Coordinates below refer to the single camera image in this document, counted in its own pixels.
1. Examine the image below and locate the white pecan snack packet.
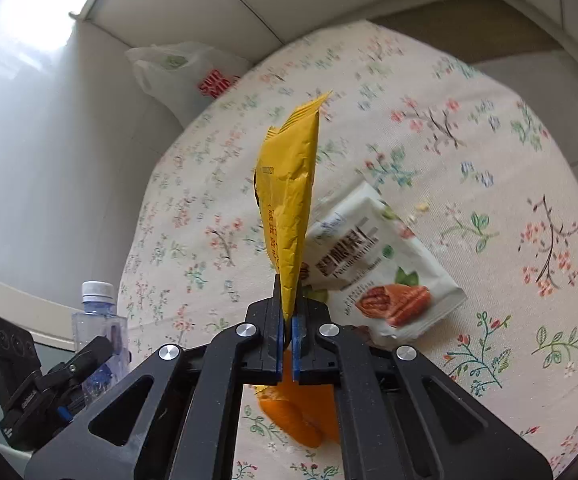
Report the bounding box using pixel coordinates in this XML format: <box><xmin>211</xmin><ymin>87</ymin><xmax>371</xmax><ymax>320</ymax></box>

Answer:
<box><xmin>300</xmin><ymin>176</ymin><xmax>467</xmax><ymax>348</ymax></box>

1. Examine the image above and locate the clear plastic water bottle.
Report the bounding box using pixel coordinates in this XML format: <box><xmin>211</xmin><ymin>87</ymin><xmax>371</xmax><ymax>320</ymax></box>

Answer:
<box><xmin>71</xmin><ymin>281</ymin><xmax>130</xmax><ymax>405</ymax></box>

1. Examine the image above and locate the white plastic shopping bag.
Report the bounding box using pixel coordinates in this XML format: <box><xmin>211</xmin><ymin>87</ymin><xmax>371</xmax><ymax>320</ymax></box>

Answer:
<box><xmin>126</xmin><ymin>41</ymin><xmax>251</xmax><ymax>128</ymax></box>

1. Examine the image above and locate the yellow snack packet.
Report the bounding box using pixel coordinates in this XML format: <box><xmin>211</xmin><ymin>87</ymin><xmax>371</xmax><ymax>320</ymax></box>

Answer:
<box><xmin>254</xmin><ymin>93</ymin><xmax>329</xmax><ymax>321</ymax></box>

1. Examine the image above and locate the olive green floor mat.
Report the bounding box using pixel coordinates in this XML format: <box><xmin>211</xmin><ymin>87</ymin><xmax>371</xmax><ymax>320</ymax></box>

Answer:
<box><xmin>373</xmin><ymin>0</ymin><xmax>562</xmax><ymax>63</ymax></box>

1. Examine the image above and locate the orange carrot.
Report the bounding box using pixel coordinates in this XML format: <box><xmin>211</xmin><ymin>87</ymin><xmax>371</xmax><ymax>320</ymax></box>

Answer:
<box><xmin>254</xmin><ymin>349</ymin><xmax>340</xmax><ymax>448</ymax></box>

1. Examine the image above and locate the floral tablecloth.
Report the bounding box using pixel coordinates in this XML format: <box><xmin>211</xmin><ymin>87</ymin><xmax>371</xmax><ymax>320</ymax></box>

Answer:
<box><xmin>119</xmin><ymin>22</ymin><xmax>578</xmax><ymax>474</ymax></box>

